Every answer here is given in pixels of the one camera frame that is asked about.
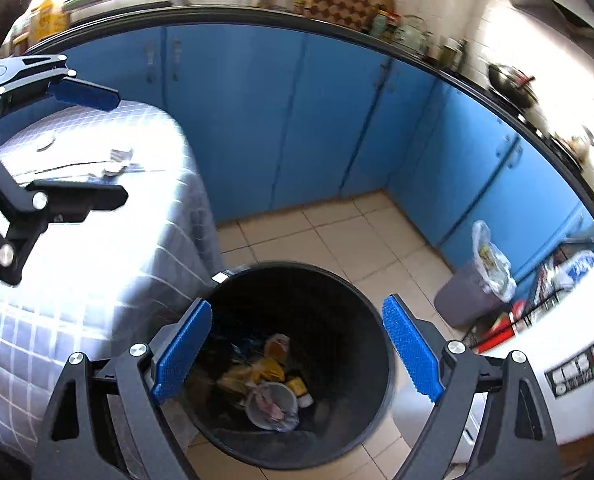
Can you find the blue kitchen cabinets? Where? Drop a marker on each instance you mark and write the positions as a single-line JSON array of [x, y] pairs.
[[280, 117]]

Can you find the pink paper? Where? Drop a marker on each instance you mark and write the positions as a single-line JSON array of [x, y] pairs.
[[264, 401]]

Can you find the grey checked tablecloth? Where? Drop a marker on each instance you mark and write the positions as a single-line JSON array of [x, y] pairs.
[[113, 279]]

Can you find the grey bin with plastic bag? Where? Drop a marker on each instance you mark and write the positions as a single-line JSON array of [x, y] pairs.
[[479, 287]]

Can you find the black round trash bin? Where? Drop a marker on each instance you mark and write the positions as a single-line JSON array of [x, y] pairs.
[[337, 346]]

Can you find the white appliance with label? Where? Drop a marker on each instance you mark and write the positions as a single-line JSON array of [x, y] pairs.
[[559, 348]]

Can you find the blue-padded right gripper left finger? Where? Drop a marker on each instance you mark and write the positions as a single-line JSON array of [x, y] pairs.
[[78, 440]]

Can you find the black wok with red handle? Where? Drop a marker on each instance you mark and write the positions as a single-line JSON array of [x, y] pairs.
[[512, 84]]

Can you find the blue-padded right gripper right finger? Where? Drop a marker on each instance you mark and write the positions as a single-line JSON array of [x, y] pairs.
[[516, 438]]

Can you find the crumpled yellow packet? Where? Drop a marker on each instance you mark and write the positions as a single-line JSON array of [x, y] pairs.
[[242, 376]]

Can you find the black wire rack cart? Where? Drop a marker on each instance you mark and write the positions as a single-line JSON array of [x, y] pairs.
[[535, 297]]

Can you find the yellow bottle on counter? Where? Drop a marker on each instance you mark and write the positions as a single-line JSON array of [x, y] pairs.
[[47, 19]]

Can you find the white jar lid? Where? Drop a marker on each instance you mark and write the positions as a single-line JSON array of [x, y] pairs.
[[287, 400]]

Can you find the glass lidded pot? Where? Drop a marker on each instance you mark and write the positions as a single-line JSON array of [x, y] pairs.
[[579, 140]]

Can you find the green kettle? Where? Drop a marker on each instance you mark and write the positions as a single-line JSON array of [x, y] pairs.
[[412, 34]]

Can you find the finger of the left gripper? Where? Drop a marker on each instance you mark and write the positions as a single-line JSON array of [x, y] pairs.
[[25, 80], [30, 210]]

